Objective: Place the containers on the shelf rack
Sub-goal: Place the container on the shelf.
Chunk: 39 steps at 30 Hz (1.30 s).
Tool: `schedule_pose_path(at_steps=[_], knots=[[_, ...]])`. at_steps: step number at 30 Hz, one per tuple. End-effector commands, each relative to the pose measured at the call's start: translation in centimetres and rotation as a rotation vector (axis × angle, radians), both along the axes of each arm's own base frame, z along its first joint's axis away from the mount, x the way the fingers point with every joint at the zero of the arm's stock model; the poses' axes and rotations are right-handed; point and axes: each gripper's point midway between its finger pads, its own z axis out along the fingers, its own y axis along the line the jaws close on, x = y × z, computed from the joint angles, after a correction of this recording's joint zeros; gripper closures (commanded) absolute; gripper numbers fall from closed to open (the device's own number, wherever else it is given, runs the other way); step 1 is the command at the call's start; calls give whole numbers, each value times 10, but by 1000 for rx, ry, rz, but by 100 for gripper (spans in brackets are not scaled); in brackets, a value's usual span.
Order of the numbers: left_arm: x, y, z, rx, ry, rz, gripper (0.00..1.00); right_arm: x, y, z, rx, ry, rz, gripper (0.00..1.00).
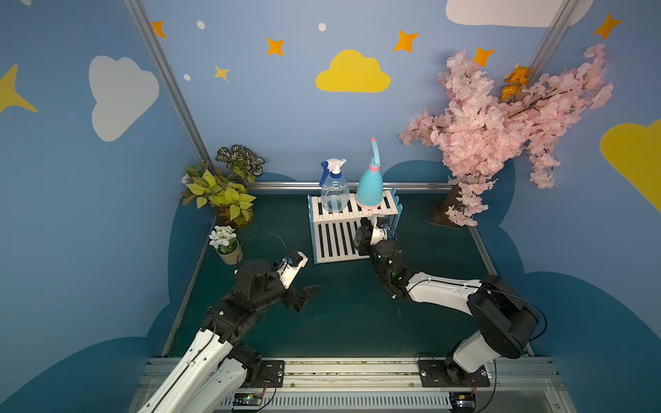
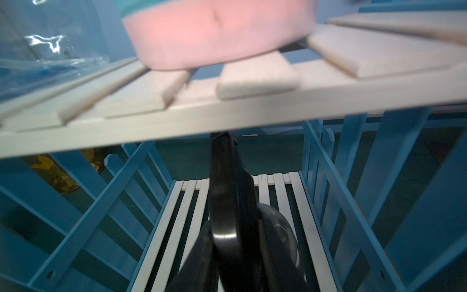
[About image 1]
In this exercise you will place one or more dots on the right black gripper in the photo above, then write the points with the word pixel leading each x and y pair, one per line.
pixel 369 237

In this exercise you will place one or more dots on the clear spray bottle blue trigger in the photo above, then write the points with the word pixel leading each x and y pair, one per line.
pixel 334 189

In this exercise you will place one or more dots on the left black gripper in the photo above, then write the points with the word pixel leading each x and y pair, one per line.
pixel 294 294

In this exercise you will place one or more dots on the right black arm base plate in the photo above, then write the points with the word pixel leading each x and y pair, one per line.
pixel 435 373

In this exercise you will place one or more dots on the left green circuit board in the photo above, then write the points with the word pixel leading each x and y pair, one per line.
pixel 247 400

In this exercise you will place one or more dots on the pink cherry blossom tree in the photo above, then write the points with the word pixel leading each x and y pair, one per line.
pixel 477 133

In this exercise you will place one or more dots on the blue white slatted shelf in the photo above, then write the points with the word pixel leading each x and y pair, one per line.
pixel 333 233

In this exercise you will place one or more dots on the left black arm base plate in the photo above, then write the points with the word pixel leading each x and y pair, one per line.
pixel 266 372

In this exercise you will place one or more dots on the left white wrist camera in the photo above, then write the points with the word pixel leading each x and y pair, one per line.
pixel 290 266

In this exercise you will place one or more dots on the orange artificial flower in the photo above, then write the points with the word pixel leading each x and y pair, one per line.
pixel 516 85

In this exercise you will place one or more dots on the right green circuit board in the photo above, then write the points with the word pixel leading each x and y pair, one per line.
pixel 462 402

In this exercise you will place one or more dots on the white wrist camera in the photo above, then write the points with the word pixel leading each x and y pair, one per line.
pixel 290 266
pixel 380 229

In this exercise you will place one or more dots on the white flower small pot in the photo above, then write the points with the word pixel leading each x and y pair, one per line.
pixel 225 242

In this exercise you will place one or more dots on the teal pink spray bottle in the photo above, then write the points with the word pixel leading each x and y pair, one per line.
pixel 370 189

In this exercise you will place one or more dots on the yellow green leafy potted plant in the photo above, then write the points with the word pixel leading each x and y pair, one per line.
pixel 224 190

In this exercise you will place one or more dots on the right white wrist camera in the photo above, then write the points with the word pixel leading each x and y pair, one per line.
pixel 380 229

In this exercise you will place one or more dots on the green circuit board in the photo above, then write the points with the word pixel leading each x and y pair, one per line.
pixel 247 400
pixel 462 402

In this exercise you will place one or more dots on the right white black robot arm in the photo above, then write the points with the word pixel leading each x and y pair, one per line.
pixel 505 321

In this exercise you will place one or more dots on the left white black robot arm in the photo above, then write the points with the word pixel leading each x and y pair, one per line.
pixel 216 363

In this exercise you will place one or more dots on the aluminium front rail frame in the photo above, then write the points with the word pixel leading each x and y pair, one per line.
pixel 529 384

